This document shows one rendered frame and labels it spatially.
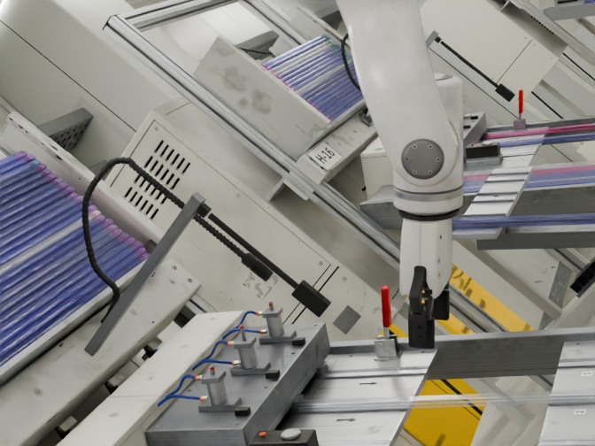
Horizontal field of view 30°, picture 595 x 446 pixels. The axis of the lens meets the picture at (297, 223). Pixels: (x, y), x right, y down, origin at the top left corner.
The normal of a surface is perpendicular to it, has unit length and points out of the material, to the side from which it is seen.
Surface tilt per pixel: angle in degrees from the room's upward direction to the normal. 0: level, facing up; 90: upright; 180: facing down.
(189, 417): 43
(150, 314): 90
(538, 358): 90
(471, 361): 90
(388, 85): 72
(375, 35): 56
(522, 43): 90
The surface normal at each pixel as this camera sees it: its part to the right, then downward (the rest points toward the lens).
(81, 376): 0.55, -0.72
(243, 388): -0.18, -0.95
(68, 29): -0.32, 0.29
